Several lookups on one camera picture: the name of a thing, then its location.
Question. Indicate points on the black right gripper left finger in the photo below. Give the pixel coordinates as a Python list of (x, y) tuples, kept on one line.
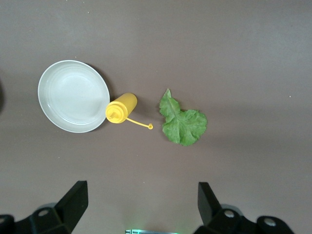
[(61, 217)]

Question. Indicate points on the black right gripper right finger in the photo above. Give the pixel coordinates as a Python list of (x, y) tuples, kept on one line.
[(219, 221)]

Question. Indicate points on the green lettuce leaf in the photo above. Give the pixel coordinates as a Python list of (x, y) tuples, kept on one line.
[(182, 122)]

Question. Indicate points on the yellow mustard squeeze bottle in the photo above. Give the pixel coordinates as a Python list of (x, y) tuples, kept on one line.
[(122, 107)]

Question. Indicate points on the beige round plate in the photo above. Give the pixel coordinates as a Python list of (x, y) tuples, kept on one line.
[(73, 97)]

